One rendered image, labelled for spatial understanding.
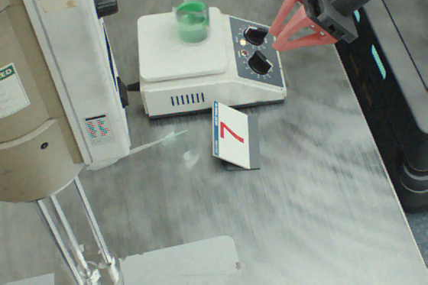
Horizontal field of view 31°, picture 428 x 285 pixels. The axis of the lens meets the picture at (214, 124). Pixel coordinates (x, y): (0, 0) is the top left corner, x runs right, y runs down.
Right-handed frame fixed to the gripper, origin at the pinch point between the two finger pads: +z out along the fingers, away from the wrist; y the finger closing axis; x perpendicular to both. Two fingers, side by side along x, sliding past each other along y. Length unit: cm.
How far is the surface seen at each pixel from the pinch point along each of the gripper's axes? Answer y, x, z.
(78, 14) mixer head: 35, -42, -13
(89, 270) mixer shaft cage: 31.8, -18.2, 15.7
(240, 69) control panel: -2.0, 2.3, 8.5
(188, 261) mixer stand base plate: 23.2, 0.3, 19.8
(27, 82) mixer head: 36, -41, -7
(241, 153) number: 8.4, 5.5, 13.0
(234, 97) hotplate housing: 0.1, 4.0, 11.6
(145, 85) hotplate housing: -0.8, -6.5, 18.2
